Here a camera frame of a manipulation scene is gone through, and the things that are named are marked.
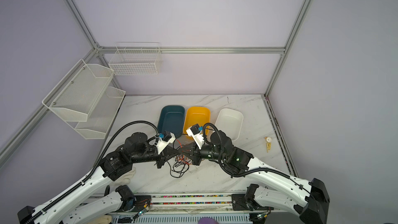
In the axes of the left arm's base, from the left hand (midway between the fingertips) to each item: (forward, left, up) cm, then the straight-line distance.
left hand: (177, 152), depth 67 cm
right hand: (-2, -2, +6) cm, 6 cm away
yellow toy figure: (+17, -52, -19) cm, 58 cm away
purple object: (-23, -14, -23) cm, 35 cm away
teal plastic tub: (+33, +10, -20) cm, 40 cm away
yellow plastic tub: (+38, -9, -22) cm, 45 cm away
